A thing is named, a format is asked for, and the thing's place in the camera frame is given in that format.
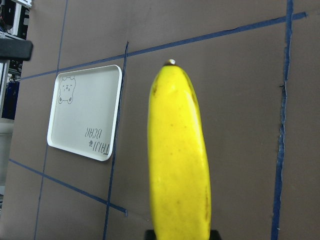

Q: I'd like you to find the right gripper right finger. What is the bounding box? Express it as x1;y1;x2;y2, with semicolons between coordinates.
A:
209;229;222;240

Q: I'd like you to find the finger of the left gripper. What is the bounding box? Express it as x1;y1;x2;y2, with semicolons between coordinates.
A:
0;38;33;61

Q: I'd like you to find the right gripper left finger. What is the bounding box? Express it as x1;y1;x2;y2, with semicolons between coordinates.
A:
145;229;157;240

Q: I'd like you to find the white bear-print tray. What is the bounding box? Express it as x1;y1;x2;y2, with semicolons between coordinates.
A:
47;65;122;162

